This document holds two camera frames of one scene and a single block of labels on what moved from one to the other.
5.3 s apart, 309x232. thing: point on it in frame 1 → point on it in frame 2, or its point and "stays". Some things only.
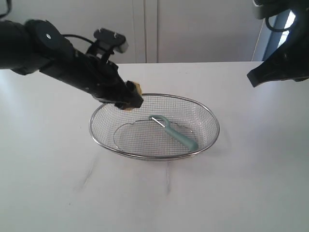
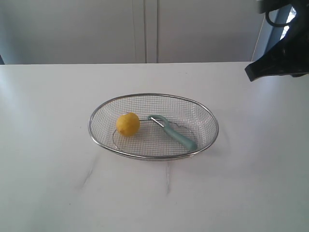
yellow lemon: [138, 87] → [128, 124]
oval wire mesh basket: [130, 134] stays
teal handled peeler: [163, 122] stays
